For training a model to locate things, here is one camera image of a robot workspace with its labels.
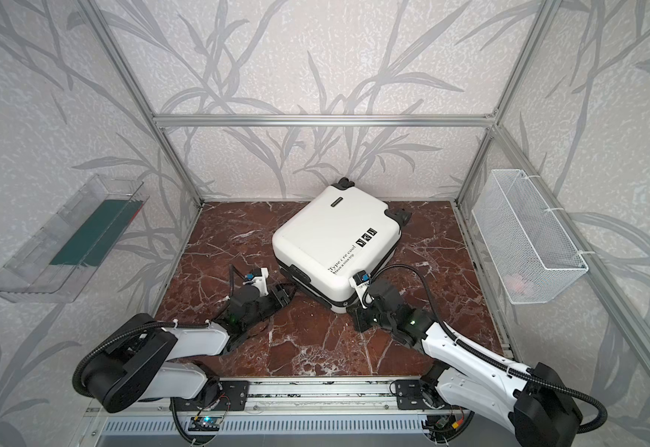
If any white black suitcase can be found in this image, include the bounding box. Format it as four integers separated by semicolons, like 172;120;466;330
272;177;412;314

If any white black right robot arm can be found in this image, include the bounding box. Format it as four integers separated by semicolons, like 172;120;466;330
349;272;583;446

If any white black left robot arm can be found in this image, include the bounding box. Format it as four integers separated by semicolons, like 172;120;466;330
72;283;296;413

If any green circuit board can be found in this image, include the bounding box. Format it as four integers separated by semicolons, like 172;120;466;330
187;416;222;433

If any pink item in basket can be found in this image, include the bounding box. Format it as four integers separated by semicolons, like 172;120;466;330
504;273;532;296

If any green board in bin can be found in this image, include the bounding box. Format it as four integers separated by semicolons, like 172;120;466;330
49;199;144;267

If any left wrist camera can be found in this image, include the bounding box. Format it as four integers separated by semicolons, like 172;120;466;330
244;267;269;297

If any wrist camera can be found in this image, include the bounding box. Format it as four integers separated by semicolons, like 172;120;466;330
349;270;371;308
244;267;269;297

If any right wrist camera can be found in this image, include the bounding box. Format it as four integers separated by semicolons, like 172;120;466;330
349;270;371;308

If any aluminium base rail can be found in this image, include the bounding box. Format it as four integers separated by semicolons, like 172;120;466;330
83;376;555;417

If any white wire mesh basket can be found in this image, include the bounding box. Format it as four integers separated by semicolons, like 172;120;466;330
472;169;589;305

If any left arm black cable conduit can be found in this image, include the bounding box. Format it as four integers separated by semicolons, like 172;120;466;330
72;263;253;445

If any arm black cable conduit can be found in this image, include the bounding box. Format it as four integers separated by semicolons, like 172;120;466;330
72;263;253;445
366;263;609;435

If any clear plastic wall bin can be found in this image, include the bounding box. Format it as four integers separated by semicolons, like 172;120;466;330
0;174;149;304

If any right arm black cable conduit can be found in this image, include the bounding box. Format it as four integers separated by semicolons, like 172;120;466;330
366;263;609;435

